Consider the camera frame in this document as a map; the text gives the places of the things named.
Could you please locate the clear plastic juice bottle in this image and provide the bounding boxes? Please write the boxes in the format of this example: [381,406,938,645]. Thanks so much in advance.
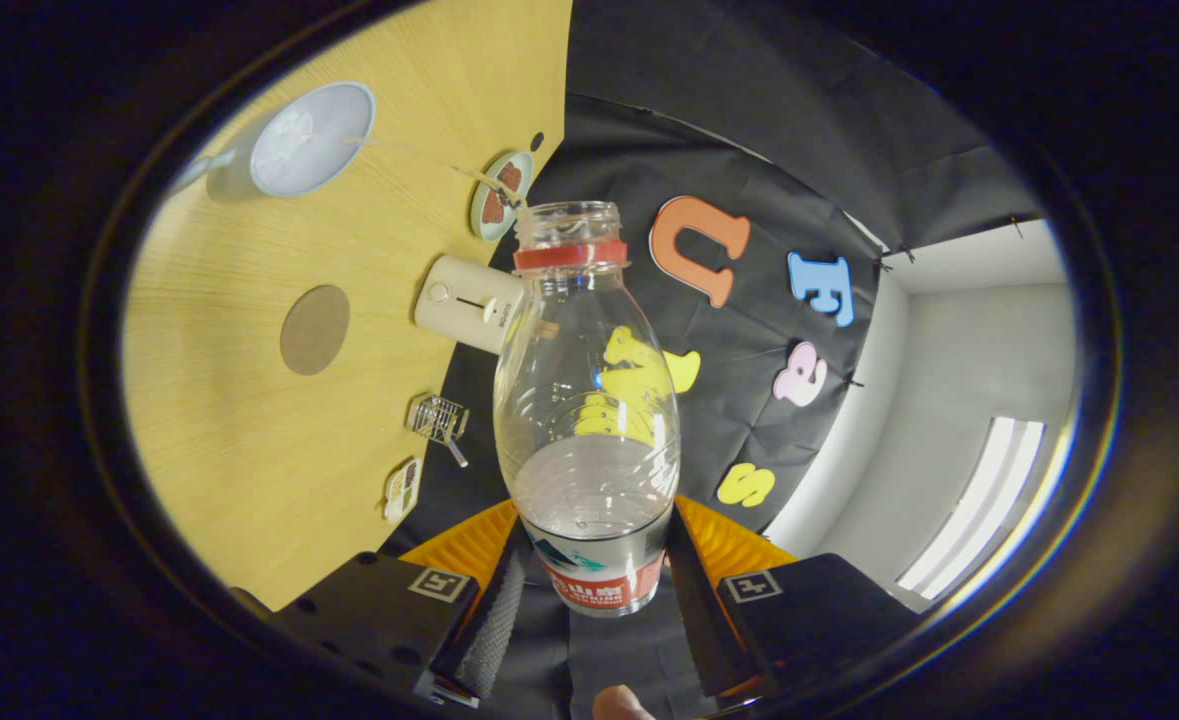
[493,200,682,618]

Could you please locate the white toaster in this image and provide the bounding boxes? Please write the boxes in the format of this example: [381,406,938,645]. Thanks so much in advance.
[414,254,527,355]

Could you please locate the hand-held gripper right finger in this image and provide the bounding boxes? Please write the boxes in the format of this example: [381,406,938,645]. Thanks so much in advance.
[664,495,925,701]

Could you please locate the pale green plate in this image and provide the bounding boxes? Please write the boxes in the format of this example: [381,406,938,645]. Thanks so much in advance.
[469,150,535,243]

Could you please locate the brown meat slices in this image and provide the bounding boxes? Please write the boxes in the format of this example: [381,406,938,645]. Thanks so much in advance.
[482,163,523,226]

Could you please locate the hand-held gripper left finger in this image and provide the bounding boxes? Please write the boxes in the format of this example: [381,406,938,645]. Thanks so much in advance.
[269,497,535,706]

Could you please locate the white cup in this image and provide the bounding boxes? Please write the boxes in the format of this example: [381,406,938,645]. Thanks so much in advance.
[171,80,378,201]

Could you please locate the round brown coaster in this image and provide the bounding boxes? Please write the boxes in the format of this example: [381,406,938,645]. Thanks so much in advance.
[280,285,352,377]

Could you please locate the wooden table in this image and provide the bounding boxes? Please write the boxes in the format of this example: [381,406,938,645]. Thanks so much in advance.
[119,0,575,613]

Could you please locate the long ceiling light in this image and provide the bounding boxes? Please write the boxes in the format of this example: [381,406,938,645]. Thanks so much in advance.
[894,415,1050,601]

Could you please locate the white divided dish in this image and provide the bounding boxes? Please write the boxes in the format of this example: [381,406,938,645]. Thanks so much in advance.
[383,456,424,526]

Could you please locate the metal wire holder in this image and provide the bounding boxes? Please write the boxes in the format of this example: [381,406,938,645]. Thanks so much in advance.
[406,393,471,446]

